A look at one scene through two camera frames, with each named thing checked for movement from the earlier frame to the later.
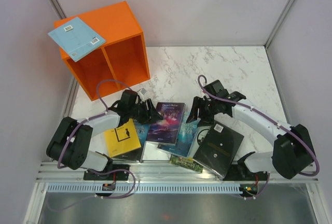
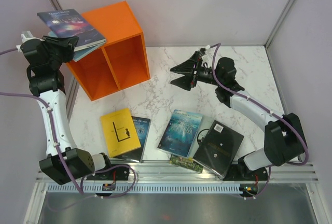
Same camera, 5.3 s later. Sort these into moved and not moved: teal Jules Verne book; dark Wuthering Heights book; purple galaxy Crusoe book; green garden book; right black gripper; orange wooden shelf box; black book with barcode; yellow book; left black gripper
Moved: left black gripper; purple galaxy Crusoe book; right black gripper
Not moved: teal Jules Verne book; green garden book; black book with barcode; dark Wuthering Heights book; yellow book; orange wooden shelf box
